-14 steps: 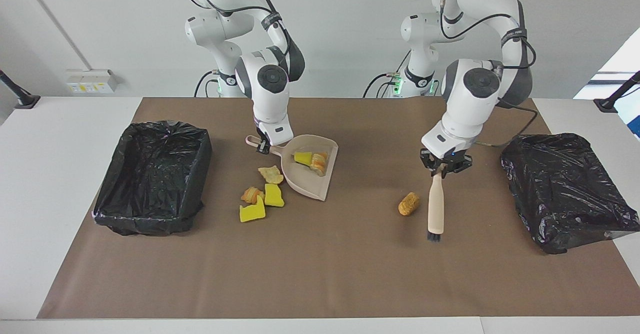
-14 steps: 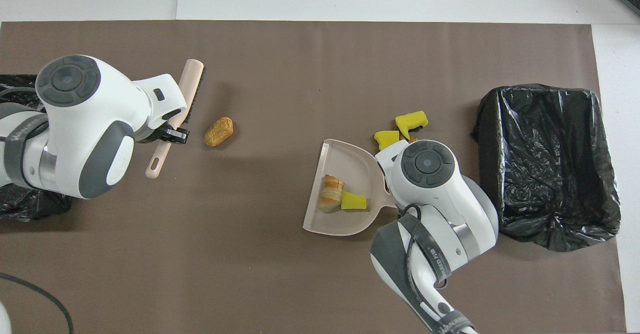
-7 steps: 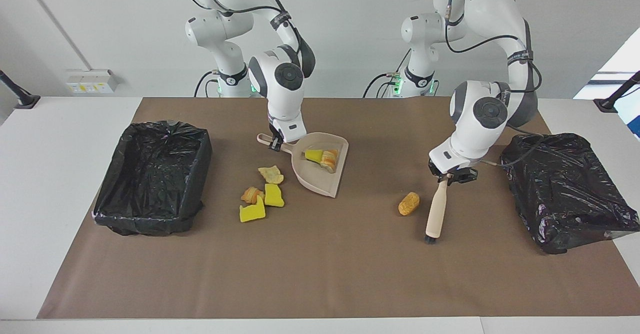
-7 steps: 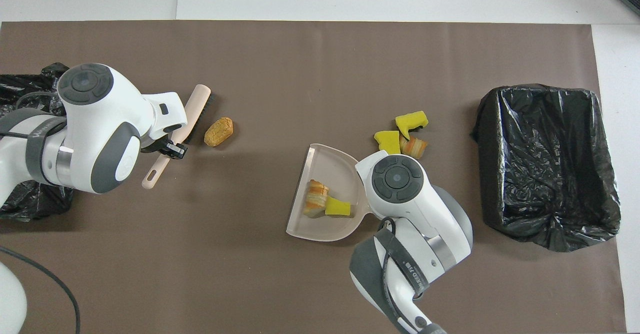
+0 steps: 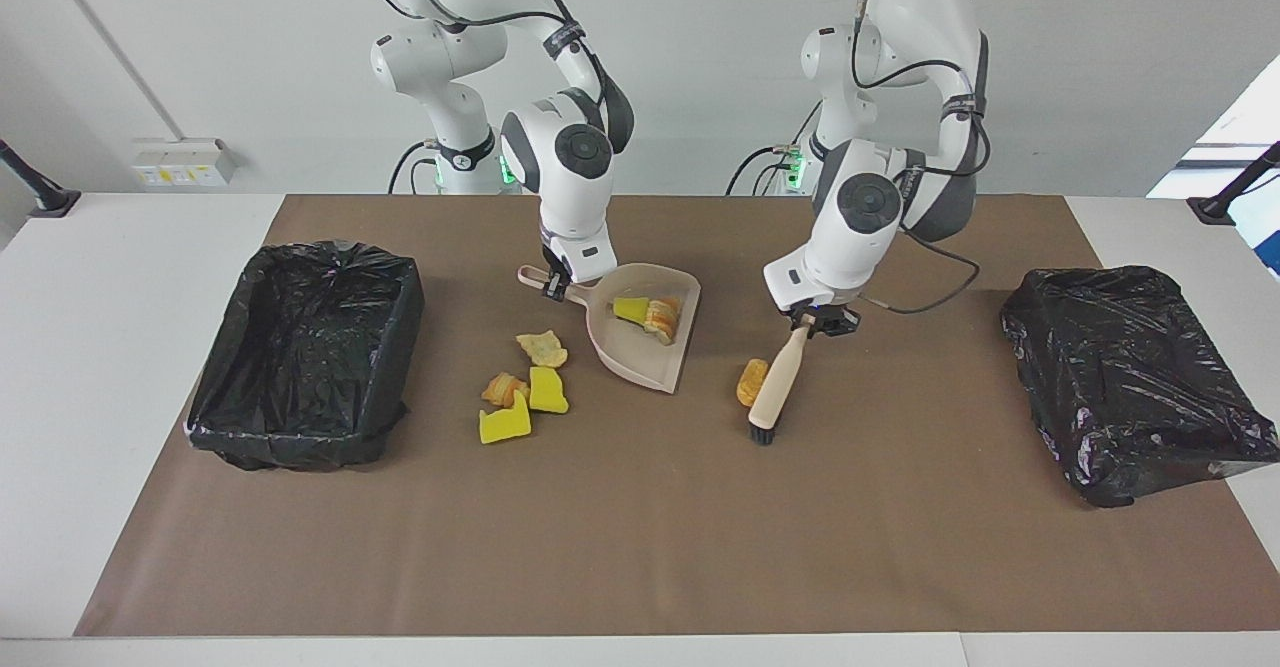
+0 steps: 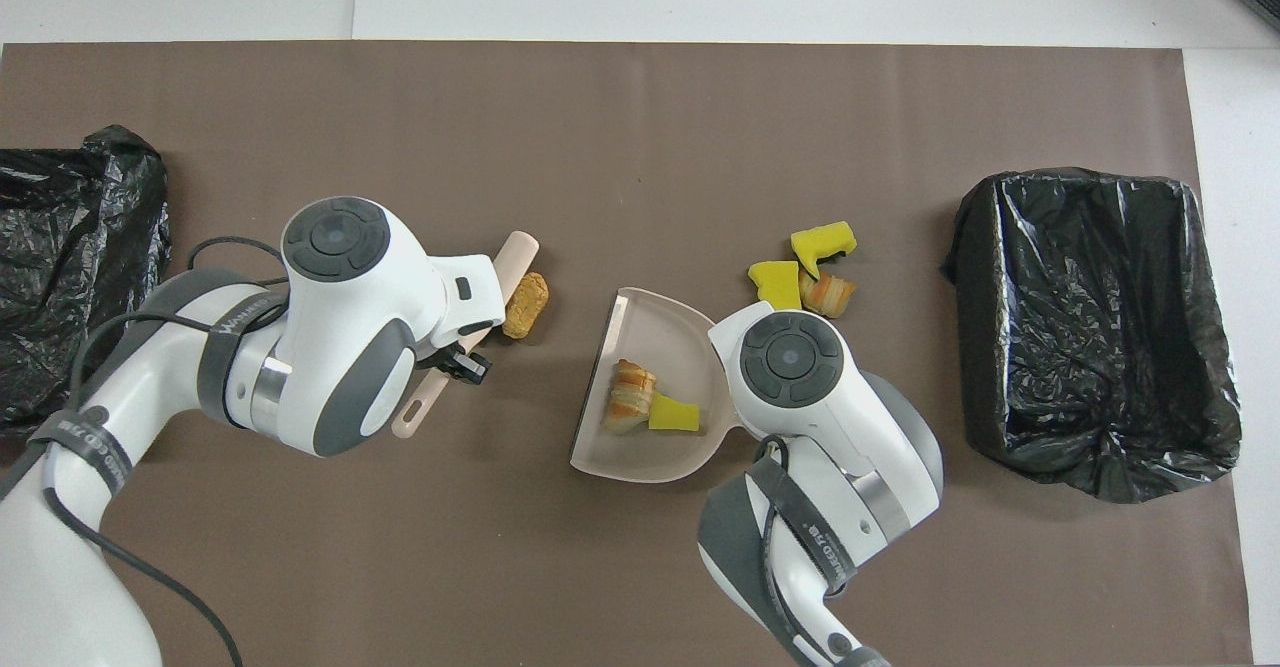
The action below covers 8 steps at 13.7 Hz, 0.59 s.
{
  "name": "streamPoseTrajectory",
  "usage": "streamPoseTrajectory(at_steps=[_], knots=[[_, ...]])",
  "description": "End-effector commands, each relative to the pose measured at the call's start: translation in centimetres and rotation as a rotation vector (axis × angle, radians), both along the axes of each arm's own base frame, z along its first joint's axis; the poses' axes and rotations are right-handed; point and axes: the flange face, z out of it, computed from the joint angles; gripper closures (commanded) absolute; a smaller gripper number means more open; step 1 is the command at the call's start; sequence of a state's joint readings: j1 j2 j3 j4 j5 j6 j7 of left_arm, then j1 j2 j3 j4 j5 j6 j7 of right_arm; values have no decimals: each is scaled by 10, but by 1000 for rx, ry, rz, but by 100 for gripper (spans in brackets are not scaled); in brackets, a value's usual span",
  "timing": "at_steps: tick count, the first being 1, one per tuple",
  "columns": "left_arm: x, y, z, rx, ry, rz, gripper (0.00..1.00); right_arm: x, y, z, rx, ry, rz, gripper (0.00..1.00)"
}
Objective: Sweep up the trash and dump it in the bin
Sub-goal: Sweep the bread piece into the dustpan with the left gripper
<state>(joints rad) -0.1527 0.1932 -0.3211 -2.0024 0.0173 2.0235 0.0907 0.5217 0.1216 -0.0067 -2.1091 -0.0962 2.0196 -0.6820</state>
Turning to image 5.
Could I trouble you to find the pale green foam chunk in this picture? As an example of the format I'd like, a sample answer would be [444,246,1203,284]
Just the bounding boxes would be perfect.
[515,330,569,369]

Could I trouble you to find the beige hand brush black bristles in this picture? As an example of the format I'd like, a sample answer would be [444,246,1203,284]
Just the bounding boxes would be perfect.
[748,315,816,447]

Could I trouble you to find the brown oval foam chunk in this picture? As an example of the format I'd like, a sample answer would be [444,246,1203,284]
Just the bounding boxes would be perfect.
[736,358,771,408]

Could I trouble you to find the squarish yellow sponge piece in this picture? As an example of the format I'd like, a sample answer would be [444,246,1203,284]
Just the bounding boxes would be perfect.
[528,366,570,415]

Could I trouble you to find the pale pink plastic dustpan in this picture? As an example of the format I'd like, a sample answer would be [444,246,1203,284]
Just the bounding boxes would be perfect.
[517,262,702,395]

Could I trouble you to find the orange striped foam chunk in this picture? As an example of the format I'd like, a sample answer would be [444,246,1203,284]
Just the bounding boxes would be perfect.
[481,372,531,409]

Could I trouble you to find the pale and orange foam chunk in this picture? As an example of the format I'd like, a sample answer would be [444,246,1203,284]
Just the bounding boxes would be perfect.
[645,297,684,346]

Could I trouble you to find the notched yellow sponge piece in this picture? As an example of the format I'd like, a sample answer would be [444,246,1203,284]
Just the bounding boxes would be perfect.
[478,390,533,446]

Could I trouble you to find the open bin black bag liner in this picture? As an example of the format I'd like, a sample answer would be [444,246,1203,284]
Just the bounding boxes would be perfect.
[185,240,426,472]

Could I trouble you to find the crumpled bin black bag liner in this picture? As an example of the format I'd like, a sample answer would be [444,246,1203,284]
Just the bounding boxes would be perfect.
[1000,266,1280,509]

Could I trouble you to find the brown paper table mat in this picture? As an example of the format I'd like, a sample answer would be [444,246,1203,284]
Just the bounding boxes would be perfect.
[75,194,1280,638]

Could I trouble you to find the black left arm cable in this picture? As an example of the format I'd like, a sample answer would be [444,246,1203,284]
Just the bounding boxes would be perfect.
[848,0,991,316]

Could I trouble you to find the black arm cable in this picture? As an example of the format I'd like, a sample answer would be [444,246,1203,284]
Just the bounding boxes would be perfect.
[345,0,613,98]
[848,0,991,316]

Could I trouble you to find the black left base cable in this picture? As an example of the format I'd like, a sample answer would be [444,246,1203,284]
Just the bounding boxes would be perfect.
[725,145,801,196]

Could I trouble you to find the black base cable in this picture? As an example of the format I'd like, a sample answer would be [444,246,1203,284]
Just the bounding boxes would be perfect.
[388,140,441,195]
[725,145,801,196]

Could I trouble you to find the black right base cable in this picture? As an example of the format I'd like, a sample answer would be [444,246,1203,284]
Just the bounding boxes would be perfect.
[388,140,441,195]

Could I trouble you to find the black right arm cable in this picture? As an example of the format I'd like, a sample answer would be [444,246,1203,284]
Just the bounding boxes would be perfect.
[345,0,613,98]

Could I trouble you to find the white wall socket box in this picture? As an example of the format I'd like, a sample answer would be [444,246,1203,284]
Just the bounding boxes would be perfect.
[133,137,238,188]

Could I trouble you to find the black camera stand clamp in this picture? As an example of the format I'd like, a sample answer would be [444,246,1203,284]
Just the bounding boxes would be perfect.
[0,139,81,218]
[1187,142,1280,226]

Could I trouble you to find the white wall cable conduit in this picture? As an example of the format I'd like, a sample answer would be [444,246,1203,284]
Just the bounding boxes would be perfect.
[35,0,186,143]

